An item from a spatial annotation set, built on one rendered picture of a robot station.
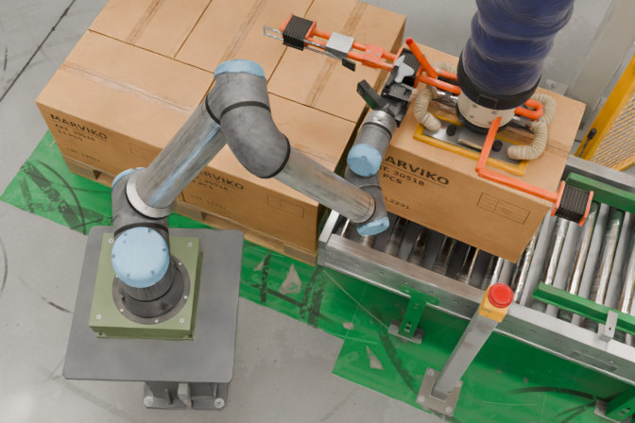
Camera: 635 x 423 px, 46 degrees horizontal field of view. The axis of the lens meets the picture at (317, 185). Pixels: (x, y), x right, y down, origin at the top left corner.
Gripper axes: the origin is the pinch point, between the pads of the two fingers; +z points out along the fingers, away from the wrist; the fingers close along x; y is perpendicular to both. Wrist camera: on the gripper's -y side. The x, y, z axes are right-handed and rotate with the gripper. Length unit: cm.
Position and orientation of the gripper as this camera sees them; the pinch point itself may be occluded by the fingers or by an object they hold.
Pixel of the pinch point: (399, 65)
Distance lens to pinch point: 226.6
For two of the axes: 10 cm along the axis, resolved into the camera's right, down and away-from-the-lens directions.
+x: 0.2, -4.9, -8.7
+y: 9.2, 3.4, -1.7
